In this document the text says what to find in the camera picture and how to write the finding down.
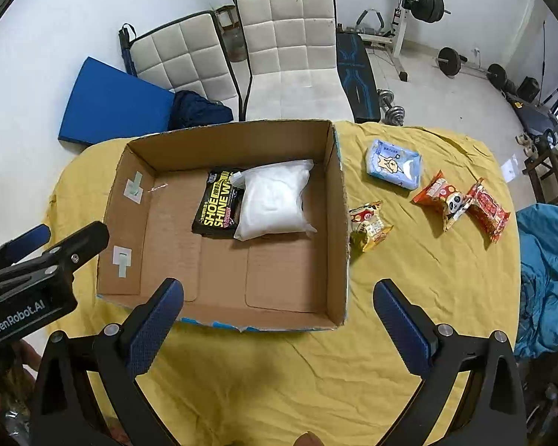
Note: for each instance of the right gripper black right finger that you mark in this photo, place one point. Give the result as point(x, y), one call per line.
point(491, 410)

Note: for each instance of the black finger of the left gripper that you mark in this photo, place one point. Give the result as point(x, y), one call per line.
point(75, 250)
point(16, 249)

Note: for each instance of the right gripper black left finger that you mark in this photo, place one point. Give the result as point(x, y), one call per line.
point(65, 411)

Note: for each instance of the black shoe shine wipes pack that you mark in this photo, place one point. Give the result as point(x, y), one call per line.
point(217, 215)

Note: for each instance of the white soft plastic bag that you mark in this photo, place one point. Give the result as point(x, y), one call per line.
point(272, 203)

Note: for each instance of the orange panda snack bag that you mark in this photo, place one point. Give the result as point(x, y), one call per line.
point(442, 195)

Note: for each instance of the red patterned snack bag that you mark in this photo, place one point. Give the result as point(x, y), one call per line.
point(489, 213)

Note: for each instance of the yellow snack bag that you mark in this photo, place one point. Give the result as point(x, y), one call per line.
point(367, 226)

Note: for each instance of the blue foam mat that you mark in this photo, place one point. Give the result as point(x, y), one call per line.
point(106, 103)

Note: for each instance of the teal blue fabric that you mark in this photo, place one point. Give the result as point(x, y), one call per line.
point(538, 314)

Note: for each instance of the dark navy cloth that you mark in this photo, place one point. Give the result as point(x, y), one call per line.
point(190, 110)

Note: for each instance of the cardboard milk box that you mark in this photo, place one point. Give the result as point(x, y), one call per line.
point(172, 213)

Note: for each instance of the yellow table cloth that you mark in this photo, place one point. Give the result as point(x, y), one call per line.
point(346, 385)

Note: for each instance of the white padded chair left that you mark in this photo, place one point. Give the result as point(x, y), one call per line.
point(186, 54)

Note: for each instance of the white padded chair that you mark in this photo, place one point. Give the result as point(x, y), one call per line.
point(292, 57)
point(186, 54)

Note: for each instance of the brown wooden chair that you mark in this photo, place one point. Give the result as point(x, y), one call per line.
point(541, 167)

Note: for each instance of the white padded chair right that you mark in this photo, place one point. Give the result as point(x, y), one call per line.
point(292, 57)

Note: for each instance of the dumbbell pair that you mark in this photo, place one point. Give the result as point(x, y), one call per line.
point(391, 114)

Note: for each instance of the floor barbell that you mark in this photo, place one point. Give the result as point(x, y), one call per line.
point(450, 63)

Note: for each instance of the white barbell rack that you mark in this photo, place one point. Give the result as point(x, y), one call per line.
point(390, 40)

